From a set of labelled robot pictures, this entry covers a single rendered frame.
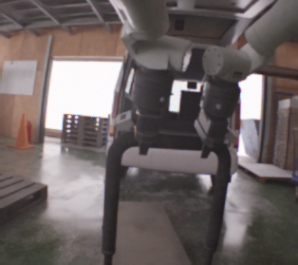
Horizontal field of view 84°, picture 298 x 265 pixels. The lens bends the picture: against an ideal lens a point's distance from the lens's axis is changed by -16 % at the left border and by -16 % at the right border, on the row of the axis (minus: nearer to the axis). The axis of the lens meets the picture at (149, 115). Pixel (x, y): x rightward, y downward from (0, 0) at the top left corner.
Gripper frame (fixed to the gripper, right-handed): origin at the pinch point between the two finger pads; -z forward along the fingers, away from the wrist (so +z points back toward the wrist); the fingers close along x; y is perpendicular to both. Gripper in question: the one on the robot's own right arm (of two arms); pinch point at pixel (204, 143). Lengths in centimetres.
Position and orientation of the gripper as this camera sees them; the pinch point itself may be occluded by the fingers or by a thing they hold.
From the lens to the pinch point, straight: 55.4
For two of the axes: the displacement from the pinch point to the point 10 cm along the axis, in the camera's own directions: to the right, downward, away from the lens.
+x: -0.7, -4.9, 8.7
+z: 1.5, -8.7, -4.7
